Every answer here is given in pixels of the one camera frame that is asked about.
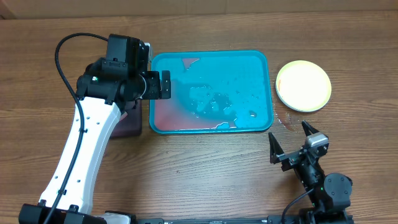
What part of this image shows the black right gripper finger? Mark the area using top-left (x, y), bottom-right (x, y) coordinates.
top-left (301, 120), bottom-right (319, 136)
top-left (268, 132), bottom-right (285, 164)

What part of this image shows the yellow plate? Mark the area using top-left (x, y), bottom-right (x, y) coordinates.
top-left (275, 60), bottom-right (332, 113)

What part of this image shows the teal serving tray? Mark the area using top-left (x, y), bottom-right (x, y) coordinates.
top-left (149, 50), bottom-right (274, 134)

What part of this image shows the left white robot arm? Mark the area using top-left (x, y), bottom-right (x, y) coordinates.
top-left (18, 34), bottom-right (171, 224)

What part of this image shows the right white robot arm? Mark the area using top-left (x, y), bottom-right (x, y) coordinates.
top-left (266, 121), bottom-right (354, 224)

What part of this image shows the dark maroon tray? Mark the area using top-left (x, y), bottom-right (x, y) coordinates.
top-left (111, 100), bottom-right (142, 138)

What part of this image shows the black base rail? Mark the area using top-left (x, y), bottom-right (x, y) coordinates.
top-left (134, 215), bottom-right (354, 224)

